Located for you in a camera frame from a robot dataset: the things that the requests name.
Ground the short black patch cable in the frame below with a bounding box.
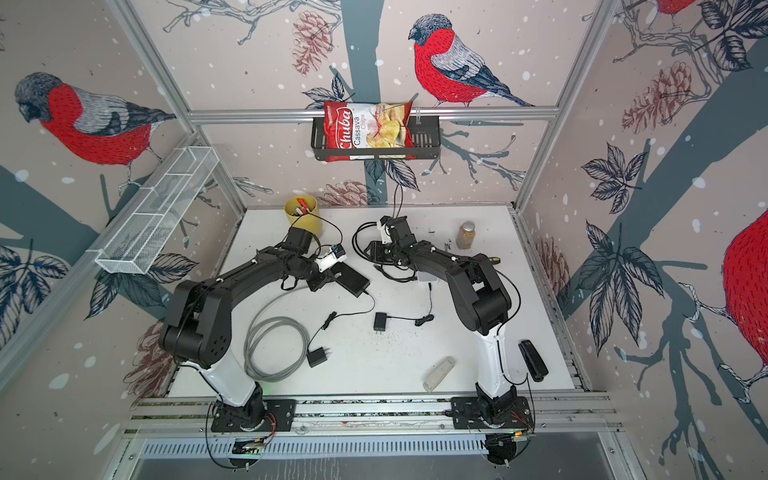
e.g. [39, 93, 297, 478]
[377, 260, 418, 284]

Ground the black ribbed power brick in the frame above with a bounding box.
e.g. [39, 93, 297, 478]
[331, 263, 370, 298]

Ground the black wall plug adapter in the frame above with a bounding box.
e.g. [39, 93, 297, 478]
[306, 291, 376, 368]

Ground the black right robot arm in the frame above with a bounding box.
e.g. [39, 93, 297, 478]
[363, 215, 520, 424]

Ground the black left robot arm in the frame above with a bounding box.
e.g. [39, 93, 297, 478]
[158, 227, 346, 407]

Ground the yellow pen cup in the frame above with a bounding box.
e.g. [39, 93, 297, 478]
[284, 194, 323, 237]

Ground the red cassava chips bag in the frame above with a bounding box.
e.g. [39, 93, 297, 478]
[323, 101, 414, 150]

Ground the beige power strip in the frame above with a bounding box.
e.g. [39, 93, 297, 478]
[422, 356, 456, 393]

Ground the black stapler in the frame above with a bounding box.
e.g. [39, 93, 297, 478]
[519, 339, 549, 383]

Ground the black wire wall basket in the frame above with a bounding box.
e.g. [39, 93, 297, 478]
[310, 116, 441, 161]

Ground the white mesh wall shelf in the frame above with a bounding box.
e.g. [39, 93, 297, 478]
[95, 146, 219, 274]

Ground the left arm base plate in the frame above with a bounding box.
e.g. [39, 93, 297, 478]
[210, 397, 297, 434]

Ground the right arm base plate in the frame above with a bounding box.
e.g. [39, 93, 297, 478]
[450, 396, 534, 431]

